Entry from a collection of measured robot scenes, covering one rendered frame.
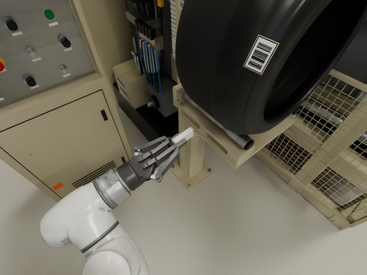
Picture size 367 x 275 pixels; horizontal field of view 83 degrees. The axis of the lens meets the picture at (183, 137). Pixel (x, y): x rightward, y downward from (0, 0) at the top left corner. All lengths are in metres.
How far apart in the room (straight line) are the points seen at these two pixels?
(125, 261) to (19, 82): 0.79
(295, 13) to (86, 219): 0.58
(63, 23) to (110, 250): 0.80
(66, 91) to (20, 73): 0.16
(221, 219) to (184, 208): 0.27
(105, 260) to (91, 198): 0.14
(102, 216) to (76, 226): 0.06
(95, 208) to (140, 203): 1.08
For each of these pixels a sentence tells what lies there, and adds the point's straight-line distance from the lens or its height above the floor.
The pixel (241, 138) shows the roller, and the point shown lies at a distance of 0.73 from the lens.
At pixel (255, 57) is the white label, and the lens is 0.44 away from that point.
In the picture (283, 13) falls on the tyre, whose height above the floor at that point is 1.33.
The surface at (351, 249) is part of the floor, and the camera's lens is 1.84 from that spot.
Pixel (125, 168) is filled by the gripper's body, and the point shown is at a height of 1.02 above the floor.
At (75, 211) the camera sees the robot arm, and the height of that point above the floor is 1.01.
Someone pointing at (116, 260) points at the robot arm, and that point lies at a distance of 0.53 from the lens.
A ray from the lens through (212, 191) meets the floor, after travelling 1.62.
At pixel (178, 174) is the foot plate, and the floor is 0.01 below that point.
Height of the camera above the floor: 1.48
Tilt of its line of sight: 52 degrees down
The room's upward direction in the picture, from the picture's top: straight up
